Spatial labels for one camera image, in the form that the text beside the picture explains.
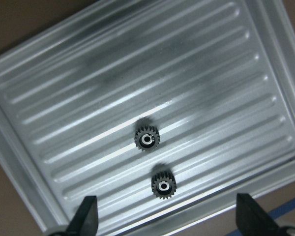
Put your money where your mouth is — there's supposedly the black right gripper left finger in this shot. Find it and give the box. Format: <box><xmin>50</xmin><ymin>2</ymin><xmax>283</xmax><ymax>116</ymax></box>
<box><xmin>65</xmin><ymin>196</ymin><xmax>99</xmax><ymax>234</ymax></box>

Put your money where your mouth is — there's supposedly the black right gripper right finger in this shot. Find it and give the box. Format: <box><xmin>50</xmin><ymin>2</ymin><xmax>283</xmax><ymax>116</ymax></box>
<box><xmin>236</xmin><ymin>193</ymin><xmax>279</xmax><ymax>234</ymax></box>

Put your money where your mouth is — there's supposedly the black bearing gear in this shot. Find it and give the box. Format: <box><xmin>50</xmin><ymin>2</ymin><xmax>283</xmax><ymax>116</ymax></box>
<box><xmin>151</xmin><ymin>163</ymin><xmax>177</xmax><ymax>200</ymax></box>
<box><xmin>134</xmin><ymin>117</ymin><xmax>160</xmax><ymax>152</ymax></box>

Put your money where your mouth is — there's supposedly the silver ribbed metal tray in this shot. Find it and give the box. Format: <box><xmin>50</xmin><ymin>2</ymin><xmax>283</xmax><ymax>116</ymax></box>
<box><xmin>0</xmin><ymin>0</ymin><xmax>295</xmax><ymax>236</ymax></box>

